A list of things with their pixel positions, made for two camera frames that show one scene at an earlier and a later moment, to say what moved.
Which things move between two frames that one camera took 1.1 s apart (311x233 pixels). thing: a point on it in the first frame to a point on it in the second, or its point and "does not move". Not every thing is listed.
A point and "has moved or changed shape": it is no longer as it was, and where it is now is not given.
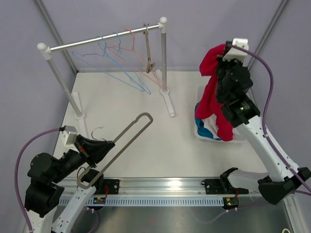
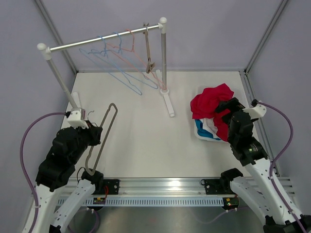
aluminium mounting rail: (159, 187) does not move
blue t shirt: (202, 131) does not move
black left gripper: (98, 148) to (95, 132)
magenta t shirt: (207, 106) has moved or changed shape
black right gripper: (228, 62) to (233, 105)
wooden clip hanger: (149, 65) does not move
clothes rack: (73, 97) does not move
